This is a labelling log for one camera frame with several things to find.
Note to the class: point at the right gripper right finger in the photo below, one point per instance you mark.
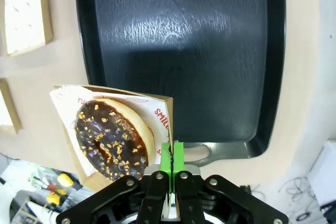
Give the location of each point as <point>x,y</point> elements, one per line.
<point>189,197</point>

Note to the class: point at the yellow tool on floor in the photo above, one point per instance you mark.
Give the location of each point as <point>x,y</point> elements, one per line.
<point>64,179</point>
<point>53,198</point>

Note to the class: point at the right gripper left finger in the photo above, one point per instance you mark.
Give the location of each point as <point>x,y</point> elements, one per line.
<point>155,197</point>

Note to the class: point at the white box on floor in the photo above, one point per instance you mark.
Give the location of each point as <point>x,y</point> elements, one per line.
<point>325,171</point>

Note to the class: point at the brown cardboard food box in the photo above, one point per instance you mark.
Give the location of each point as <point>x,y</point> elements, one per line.
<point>47,24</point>
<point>90,182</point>
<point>14,113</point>

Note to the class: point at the white smiley printed paper liner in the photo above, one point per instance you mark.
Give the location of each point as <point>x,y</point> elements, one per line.
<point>23,16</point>
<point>63,108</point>
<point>4,111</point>

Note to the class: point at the chocolate donut with nut bits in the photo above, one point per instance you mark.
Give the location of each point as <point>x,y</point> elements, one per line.
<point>92,124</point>

